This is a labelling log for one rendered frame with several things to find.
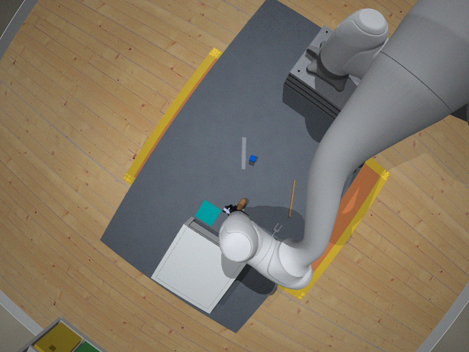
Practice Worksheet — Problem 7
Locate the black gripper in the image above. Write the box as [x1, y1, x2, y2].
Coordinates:
[222, 204, 246, 215]

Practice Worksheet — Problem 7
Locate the grey bar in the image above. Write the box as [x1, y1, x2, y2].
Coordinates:
[241, 137, 246, 170]

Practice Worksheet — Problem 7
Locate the teal square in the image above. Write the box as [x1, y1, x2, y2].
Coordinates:
[195, 200, 221, 226]

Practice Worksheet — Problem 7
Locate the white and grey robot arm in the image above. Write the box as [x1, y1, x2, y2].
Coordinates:
[218, 0, 469, 290]

